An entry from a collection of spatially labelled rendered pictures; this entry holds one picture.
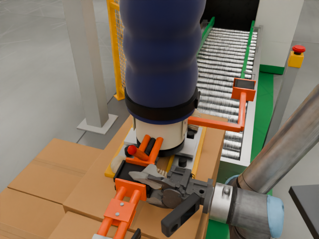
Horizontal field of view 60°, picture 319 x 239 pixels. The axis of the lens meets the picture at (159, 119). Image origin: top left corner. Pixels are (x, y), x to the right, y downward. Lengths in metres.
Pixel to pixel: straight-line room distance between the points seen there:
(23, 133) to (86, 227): 2.08
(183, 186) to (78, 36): 1.76
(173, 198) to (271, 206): 0.22
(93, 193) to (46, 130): 1.95
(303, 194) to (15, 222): 1.24
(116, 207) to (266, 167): 0.39
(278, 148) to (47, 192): 1.13
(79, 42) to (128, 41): 1.57
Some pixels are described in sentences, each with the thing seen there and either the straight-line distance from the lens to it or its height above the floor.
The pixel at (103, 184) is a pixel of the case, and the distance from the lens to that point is 0.93.
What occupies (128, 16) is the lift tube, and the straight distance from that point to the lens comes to 0.69.
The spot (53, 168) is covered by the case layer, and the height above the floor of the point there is 0.54.
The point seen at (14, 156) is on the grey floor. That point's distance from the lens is 2.65.
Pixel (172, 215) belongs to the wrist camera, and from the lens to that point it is 0.67.
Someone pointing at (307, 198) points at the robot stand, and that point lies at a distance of 1.27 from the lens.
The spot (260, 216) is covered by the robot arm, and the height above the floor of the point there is 1.11.
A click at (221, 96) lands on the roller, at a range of 2.15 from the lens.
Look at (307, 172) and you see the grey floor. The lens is 2.52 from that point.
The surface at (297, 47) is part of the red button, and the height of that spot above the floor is 1.04.
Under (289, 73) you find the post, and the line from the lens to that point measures 1.82.
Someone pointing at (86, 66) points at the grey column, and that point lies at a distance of 2.36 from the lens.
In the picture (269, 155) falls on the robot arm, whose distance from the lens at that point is 0.76.
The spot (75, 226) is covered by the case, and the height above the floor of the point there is 0.94.
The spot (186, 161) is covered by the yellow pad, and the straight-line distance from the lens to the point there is 0.92.
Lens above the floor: 1.66
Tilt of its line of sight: 37 degrees down
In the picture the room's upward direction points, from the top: straight up
